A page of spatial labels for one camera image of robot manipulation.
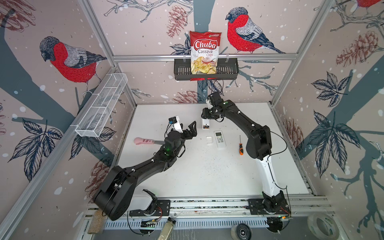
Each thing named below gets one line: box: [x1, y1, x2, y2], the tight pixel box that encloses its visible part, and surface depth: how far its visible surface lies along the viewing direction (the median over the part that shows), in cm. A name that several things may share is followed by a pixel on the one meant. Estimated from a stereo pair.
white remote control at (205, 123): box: [201, 118, 210, 130], surface depth 97 cm
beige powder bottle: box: [157, 217, 177, 240], surface depth 66 cm
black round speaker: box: [230, 223, 253, 240], surface depth 59 cm
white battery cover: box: [206, 136, 213, 144], surface depth 103 cm
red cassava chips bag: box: [189, 31, 222, 81], surface depth 86 cm
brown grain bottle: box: [87, 209, 108, 234], surface depth 67 cm
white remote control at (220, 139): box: [213, 130, 227, 149], surface depth 100 cm
